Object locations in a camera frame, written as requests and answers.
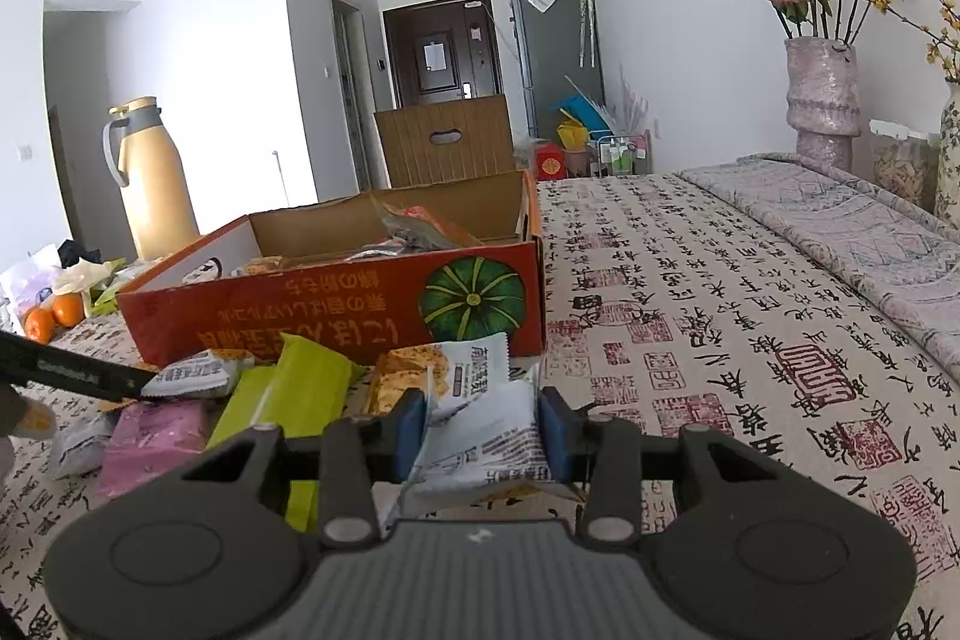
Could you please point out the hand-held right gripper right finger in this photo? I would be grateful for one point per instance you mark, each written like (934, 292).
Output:
(555, 434)

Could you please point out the grey refrigerator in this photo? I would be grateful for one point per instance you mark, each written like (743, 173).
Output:
(555, 55)

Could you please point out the white plastic bag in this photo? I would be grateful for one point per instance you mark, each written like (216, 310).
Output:
(30, 280)

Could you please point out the pink grey ribbed vase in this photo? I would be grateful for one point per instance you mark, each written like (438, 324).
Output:
(821, 100)

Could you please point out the dark brown door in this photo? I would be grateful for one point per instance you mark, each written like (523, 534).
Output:
(405, 55)

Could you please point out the small green snack packet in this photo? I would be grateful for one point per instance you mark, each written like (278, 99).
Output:
(112, 296)

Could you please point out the grey patterned cloth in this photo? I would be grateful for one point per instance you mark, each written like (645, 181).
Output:
(825, 220)

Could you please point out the red cardboard box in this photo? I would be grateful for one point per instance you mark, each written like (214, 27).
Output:
(300, 317)

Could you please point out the small grey snack packet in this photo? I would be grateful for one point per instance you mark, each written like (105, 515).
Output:
(79, 449)

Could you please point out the floral patterned vase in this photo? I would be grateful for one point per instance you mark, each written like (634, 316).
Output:
(949, 160)

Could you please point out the blue and yellow bags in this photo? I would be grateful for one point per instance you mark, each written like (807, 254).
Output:
(577, 119)

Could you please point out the glass jar with white lid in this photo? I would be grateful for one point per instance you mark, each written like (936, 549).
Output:
(904, 164)

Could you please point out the grey interior door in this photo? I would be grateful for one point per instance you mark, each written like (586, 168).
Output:
(349, 93)

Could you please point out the brown cardboard carton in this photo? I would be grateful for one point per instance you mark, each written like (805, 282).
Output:
(450, 168)

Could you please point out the orange fruit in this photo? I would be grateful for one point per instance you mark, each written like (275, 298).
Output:
(39, 325)
(67, 308)

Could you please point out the white cracker snack packet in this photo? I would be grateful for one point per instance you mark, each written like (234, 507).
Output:
(199, 376)

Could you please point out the pale yellow rubber glove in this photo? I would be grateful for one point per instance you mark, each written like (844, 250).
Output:
(86, 274)

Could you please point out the small red box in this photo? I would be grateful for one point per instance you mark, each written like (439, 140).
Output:
(550, 162)

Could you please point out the pink snack packet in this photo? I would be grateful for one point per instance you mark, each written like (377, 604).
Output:
(150, 445)

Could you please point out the yellow-green snack packet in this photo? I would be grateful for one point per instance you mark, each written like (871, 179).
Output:
(315, 385)
(244, 404)

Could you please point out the cracker print snack packet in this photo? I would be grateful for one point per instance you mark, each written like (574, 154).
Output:
(262, 266)

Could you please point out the white grey snack packet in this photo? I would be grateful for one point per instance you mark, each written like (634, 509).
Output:
(480, 452)

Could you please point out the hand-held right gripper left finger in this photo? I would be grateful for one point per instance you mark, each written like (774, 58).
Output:
(409, 434)

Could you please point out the dark cloth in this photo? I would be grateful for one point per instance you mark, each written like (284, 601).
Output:
(79, 254)

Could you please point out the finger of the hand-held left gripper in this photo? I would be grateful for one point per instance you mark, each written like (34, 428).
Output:
(75, 370)

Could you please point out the beige thermos jug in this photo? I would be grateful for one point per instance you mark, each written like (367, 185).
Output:
(157, 190)

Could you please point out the orange white cracker packet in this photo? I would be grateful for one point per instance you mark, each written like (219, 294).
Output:
(450, 377)

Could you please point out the hanging white umbrella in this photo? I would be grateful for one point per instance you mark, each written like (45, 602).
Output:
(585, 18)

